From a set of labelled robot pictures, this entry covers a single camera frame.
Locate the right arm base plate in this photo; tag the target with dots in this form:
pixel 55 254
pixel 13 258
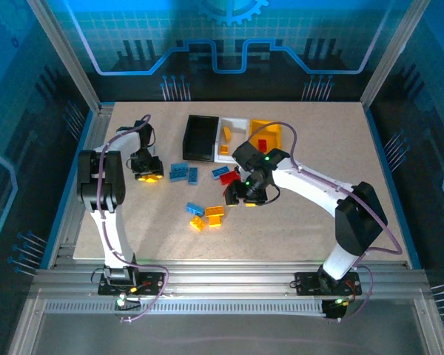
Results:
pixel 305 283

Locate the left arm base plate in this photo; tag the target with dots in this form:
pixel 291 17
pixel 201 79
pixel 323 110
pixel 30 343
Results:
pixel 151 283

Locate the aluminium frame post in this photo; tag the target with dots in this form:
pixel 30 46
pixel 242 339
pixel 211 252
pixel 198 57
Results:
pixel 66 63
pixel 392 55

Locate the yellow plastic container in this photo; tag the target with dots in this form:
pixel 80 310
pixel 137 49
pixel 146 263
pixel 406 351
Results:
pixel 270 131

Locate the white plastic container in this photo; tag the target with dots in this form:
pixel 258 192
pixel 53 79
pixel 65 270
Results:
pixel 237 122

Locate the aluminium side rail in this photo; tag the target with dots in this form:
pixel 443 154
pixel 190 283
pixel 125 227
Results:
pixel 100 122

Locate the aluminium table rail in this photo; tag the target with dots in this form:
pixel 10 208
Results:
pixel 225 275

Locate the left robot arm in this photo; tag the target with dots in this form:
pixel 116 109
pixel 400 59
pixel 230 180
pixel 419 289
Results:
pixel 101 181

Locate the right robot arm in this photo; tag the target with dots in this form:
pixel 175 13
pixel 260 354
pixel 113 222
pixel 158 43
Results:
pixel 311 185

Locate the black plastic container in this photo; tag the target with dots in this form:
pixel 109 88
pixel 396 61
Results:
pixel 200 138

